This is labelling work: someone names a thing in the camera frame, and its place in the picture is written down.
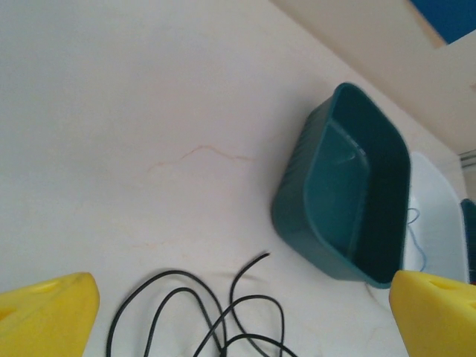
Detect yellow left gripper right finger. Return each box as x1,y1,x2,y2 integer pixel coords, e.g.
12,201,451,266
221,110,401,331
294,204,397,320
388,270,476,357

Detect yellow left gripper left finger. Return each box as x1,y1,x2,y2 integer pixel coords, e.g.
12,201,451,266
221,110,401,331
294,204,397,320
0,271,100,357

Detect dark teal plastic bin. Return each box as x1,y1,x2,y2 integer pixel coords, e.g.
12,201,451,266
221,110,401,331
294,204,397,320
460,199,476,286
270,82,413,290

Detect thin blue cable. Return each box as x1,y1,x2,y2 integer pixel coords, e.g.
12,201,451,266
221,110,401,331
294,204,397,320
406,208,428,271

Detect thin black cable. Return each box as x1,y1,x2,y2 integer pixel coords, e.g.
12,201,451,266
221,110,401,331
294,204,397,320
107,252,298,357

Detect white plastic bin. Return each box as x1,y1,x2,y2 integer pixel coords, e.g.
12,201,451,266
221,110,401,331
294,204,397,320
403,151,468,283

